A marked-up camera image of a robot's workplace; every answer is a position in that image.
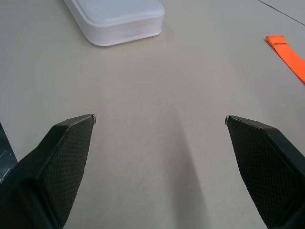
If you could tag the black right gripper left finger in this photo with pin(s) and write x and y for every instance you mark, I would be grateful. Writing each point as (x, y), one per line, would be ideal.
(51, 171)

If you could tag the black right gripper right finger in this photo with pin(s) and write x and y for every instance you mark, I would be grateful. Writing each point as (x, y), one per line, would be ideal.
(264, 167)

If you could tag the white plastic container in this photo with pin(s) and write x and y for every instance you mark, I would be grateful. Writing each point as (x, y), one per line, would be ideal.
(119, 20)

